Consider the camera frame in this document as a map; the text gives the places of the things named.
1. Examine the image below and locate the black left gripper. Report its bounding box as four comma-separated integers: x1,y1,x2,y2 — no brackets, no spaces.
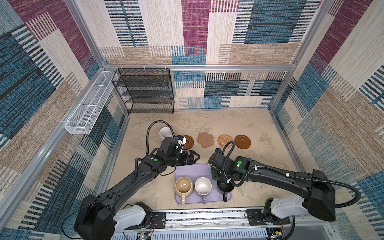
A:
165,149,200,167

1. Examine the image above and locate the brown wooden round coaster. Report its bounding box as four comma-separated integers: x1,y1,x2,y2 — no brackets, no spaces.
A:
183,135,194,150

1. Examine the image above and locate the cork flower shaped coaster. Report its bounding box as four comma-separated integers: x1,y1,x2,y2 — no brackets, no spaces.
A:
197,132,215,148

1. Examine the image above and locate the woven rattan round coaster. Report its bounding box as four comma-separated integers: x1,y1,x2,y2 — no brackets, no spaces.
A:
217,134,234,148

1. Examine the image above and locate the beige mug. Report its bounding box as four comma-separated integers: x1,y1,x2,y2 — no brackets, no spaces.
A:
175,177,194,205

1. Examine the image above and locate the dark brown round coaster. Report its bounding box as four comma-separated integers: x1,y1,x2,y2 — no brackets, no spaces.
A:
235,135,252,150

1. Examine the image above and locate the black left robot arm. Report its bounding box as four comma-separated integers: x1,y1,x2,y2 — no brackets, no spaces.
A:
74,136,200,240

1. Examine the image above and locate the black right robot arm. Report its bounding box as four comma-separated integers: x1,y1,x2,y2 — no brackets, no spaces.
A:
208,149,361,222

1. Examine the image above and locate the lavender plastic tray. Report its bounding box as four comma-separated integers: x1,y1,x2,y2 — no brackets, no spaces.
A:
174,163,224,205

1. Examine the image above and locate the black mug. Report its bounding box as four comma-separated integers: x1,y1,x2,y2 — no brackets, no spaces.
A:
217,180,235,203

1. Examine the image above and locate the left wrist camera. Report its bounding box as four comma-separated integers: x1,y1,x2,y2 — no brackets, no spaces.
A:
175,135,187,154

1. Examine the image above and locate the white mug purple handle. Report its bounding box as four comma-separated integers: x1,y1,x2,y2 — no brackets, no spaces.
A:
195,177,212,205

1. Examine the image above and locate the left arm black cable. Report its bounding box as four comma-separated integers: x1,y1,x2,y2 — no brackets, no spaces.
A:
145,120,176,157

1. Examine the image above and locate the aluminium front rail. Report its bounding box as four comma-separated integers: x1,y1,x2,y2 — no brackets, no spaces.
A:
74,206,340,240

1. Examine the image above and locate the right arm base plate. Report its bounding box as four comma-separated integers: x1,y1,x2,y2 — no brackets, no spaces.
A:
244,208,291,226

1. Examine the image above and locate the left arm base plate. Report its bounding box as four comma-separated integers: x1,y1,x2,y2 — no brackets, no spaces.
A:
140,212,167,229

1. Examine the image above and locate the black wire shelf rack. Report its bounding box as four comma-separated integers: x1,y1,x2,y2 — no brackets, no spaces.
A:
112,68,175,114

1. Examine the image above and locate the white wire mesh basket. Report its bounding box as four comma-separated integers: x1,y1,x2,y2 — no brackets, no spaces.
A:
65,72,115,135

